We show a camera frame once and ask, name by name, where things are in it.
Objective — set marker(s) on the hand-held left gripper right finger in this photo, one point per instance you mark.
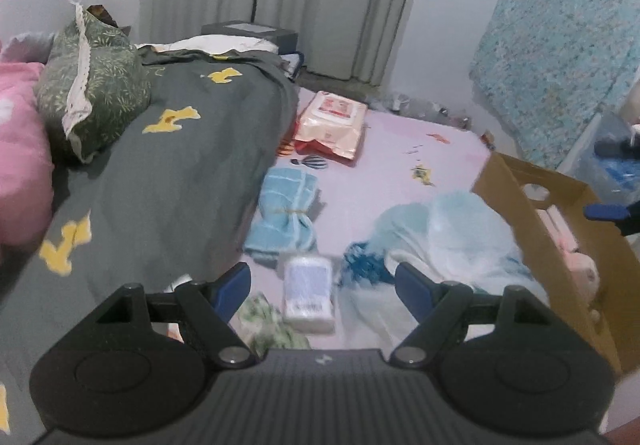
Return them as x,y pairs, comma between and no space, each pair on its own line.
410,282

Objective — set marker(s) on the pink printed bed sheet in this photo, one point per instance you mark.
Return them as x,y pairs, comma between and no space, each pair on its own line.
390,165

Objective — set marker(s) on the teal patterned blanket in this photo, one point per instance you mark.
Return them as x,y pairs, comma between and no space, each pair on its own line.
550,50

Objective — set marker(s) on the white cloth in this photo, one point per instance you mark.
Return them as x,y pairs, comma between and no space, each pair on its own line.
220,43

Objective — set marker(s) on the clear plastic storage bin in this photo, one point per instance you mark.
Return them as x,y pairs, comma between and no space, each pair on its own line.
615,175

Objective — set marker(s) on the blue towel bundle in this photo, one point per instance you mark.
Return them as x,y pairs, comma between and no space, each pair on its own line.
285,195

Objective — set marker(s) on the pink plush toy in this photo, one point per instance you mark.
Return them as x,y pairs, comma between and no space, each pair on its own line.
582,270

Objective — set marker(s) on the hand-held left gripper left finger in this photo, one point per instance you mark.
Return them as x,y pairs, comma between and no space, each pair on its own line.
232,282

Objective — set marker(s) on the cluster of small bottles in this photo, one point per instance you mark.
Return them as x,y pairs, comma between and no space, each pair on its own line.
430,111

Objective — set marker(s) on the green floral cloth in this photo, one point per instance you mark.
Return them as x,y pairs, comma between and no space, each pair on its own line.
265,320

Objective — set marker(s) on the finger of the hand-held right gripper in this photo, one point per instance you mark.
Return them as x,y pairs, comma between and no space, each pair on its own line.
615,147
607,211

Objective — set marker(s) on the green floral pillow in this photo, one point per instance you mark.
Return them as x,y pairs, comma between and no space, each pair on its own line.
100,90

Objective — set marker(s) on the small white tissue pack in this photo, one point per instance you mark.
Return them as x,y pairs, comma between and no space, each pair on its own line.
307,290

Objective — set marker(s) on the pink wet wipes pack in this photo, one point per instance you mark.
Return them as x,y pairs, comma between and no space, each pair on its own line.
330,120

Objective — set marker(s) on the cardboard box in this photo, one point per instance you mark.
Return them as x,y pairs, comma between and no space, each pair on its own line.
520,210

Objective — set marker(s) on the grey quilt with yellow print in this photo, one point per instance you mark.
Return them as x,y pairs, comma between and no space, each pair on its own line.
175,175

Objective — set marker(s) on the dark grey flat box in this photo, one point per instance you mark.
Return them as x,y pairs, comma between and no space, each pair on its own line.
250,28

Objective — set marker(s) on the white plastic bag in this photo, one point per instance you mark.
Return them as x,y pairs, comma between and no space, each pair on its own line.
450,235

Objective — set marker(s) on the dark brown bag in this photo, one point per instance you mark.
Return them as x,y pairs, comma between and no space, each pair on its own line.
105,15

